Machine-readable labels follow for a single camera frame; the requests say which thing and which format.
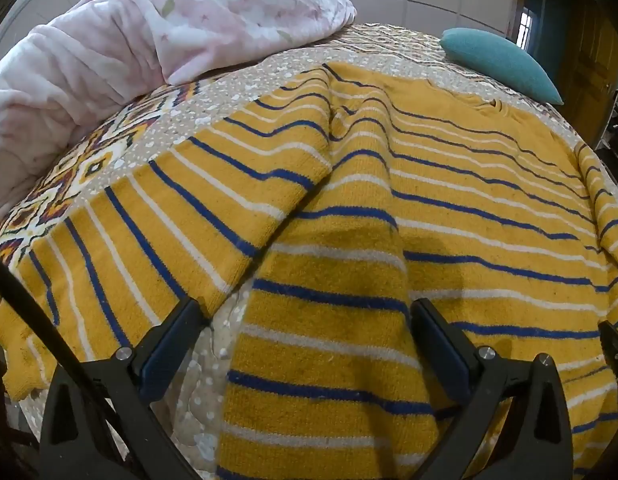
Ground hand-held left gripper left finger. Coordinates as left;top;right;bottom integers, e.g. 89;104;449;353
37;298;210;480

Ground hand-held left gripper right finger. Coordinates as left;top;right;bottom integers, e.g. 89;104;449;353
411;298;574;480

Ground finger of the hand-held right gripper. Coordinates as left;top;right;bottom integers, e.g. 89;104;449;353
598;320;618;382

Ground yellow striped sweater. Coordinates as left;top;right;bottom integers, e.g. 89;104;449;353
0;57;618;480

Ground beige patterned bedspread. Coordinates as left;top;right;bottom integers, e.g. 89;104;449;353
0;22;618;480

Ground wooden door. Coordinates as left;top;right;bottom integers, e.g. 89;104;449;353
564;0;618;153

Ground teal pillow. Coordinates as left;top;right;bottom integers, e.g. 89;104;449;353
440;27;564;107

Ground pink floral blanket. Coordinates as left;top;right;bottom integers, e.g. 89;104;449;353
0;0;358;226

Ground window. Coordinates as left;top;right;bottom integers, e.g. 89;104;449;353
518;7;538;52

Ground black cable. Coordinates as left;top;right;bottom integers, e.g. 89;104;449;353
0;249;140;480

